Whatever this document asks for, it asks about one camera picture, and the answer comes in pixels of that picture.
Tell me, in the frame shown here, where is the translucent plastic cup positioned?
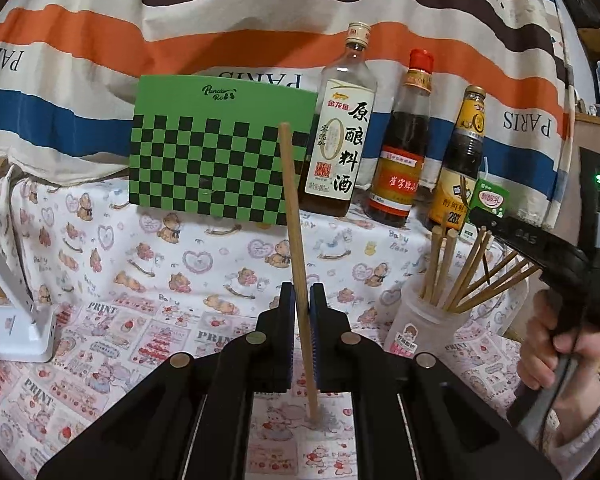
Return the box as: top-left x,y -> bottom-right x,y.
382,280 -> 476,361

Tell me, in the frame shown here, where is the person's right hand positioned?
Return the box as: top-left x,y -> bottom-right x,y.
519,289 -> 600,403

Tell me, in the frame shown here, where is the striped cloth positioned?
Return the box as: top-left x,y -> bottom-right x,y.
0,0 -> 600,187

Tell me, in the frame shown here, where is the person's right forearm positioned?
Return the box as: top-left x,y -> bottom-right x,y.
542,340 -> 600,476

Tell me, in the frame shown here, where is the dark sauce bottle yellow label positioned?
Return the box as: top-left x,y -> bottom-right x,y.
426,85 -> 488,234

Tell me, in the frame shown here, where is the wooden chopstick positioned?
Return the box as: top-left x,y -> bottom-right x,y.
278,121 -> 324,426

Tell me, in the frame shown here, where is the black cable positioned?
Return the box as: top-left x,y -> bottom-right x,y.
536,280 -> 588,461

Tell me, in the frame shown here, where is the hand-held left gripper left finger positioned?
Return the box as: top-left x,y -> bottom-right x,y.
36,283 -> 297,480

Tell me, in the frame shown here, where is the group of wooden chopsticks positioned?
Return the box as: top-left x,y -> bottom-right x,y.
420,225 -> 542,314

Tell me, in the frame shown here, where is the white lamp base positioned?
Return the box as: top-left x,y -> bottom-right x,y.
0,219 -> 59,364

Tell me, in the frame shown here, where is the printed cartoon tablecloth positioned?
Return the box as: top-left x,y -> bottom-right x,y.
0,160 -> 533,480

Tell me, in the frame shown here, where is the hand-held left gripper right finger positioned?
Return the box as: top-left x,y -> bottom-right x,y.
309,283 -> 562,480

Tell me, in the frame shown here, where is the clear cooking wine bottle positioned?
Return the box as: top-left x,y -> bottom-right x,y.
298,22 -> 379,219

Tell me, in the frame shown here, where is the green milk carton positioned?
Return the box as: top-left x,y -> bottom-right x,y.
460,157 -> 512,244

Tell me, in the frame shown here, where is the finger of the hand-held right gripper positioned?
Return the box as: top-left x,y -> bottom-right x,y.
467,207 -> 520,253

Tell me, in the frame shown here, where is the green checkered box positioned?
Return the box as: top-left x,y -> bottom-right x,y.
128,75 -> 317,226

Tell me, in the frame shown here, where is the dark vinegar bottle red label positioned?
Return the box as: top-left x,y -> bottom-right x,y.
366,49 -> 435,229

